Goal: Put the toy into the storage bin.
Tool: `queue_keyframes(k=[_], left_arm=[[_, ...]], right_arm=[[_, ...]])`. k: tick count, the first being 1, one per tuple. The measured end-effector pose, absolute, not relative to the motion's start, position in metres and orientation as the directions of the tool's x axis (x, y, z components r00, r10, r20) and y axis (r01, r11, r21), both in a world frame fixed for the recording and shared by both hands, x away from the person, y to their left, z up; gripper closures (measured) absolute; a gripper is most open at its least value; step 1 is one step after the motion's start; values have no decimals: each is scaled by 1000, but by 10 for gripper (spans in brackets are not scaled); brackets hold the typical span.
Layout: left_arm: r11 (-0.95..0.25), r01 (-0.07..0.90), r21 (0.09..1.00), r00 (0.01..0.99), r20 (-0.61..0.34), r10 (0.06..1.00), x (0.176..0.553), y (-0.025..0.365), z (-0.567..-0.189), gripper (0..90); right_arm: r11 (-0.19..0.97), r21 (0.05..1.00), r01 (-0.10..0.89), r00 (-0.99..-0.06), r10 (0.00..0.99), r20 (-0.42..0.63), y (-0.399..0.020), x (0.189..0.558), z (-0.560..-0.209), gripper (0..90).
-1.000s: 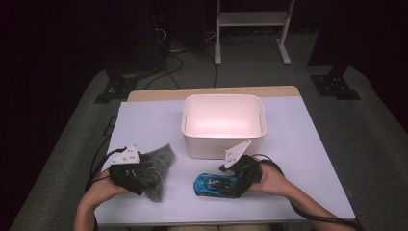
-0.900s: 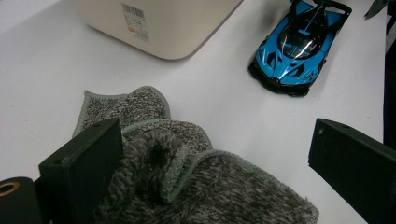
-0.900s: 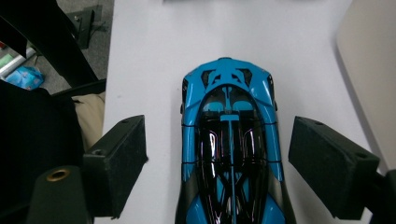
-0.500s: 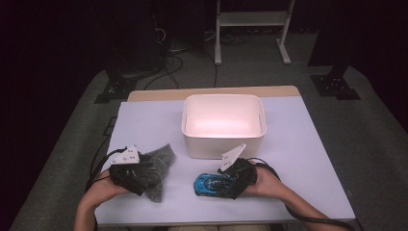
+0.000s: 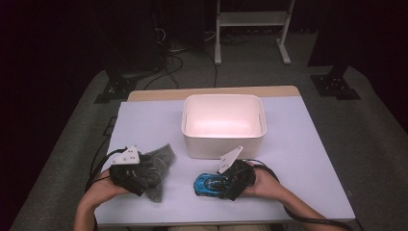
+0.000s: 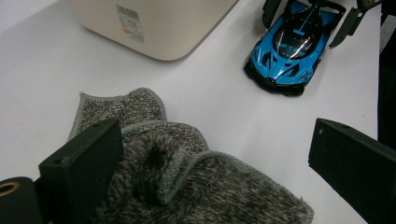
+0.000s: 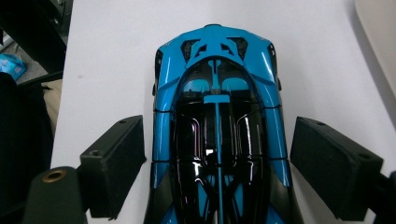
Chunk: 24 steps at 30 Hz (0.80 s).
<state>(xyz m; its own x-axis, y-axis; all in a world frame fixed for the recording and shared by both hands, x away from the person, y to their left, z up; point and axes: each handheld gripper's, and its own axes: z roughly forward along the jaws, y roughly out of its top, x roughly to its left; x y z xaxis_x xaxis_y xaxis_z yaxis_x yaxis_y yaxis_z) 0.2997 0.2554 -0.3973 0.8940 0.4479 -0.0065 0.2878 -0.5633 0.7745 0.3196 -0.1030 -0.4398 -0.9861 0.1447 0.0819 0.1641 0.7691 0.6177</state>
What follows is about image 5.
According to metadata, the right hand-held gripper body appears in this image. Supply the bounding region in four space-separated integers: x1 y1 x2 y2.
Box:
217 145 257 200

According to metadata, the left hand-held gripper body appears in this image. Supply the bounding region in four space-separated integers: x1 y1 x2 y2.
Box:
108 145 152 197

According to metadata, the blue toy car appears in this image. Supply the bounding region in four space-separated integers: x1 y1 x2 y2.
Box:
192 172 233 197

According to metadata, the grey fluffy cloth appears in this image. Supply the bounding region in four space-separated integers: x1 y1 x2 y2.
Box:
138 142 177 204

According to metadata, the white plastic bin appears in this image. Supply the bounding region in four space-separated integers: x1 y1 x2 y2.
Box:
181 93 268 161

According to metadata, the person's right hand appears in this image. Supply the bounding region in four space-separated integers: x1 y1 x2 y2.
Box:
240 163 286 203

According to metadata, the person's left hand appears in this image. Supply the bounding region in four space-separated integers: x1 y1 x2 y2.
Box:
81 169 130 210

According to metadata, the dark floor box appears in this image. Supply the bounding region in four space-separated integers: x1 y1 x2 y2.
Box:
102 116 118 137

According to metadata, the white table sheet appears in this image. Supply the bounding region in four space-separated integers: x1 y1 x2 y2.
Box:
93 95 356 227

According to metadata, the black stand base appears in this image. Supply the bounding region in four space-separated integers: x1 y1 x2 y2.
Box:
310 65 362 101
94 70 140 105

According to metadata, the white metal stand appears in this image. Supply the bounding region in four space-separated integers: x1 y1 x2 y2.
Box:
214 0 296 66

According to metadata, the left hand-held gripper cable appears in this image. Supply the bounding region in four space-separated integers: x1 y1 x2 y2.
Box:
84 146 128 231

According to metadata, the hand-held gripper cable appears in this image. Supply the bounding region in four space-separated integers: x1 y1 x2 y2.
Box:
84 146 128 231
246 158 356 231

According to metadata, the thin black floor cable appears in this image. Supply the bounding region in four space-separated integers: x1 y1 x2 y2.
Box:
89 135 112 181

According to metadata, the right hand-held gripper cable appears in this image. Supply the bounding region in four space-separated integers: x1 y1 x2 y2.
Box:
246 158 356 231

